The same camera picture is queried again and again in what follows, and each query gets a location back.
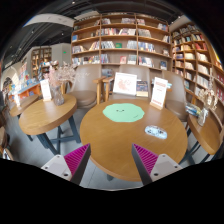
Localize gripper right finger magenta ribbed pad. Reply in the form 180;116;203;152
132;144;182;185

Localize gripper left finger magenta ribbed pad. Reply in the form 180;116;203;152
42;144;91;185

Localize green smiley mouse pad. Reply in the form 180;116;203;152
103;103;145;122

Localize round wooden centre table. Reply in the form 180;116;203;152
80;99;187;182

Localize round wooden table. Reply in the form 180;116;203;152
80;99;187;182
19;94;81;155
182;115;223;162

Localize round wooden left table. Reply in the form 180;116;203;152
19;94;81;155

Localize round wooden right table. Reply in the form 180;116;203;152
182;115;223;162

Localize white red text sign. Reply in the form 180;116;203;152
150;77;168;110

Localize stack of books right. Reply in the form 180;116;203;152
185;102;201;117

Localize brown armchair right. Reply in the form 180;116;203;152
162;71;188;122

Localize brown armchair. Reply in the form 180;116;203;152
162;71;188;122
103;64;151;101
69;64;104;108

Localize dark book on chair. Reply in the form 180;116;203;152
136;81;148;97

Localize brown armchair left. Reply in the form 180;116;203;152
69;64;104;108

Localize white sign on left table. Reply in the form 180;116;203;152
40;79;52;101

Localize far left wooden table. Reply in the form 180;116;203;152
10;94;39;117

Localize white picture sign board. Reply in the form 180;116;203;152
113;72;137;96

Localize glass vase white flowers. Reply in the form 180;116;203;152
196;77;219;127

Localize glass vase dried flowers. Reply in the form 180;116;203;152
44;62;76;106

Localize brown armchair middle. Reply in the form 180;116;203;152
103;64;151;101

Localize distant wooden bookshelf left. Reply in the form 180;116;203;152
31;47;52;78

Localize wooden bookshelf right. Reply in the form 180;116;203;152
170;22;224;106

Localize large wooden bookshelf centre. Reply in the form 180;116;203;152
71;13;172;75

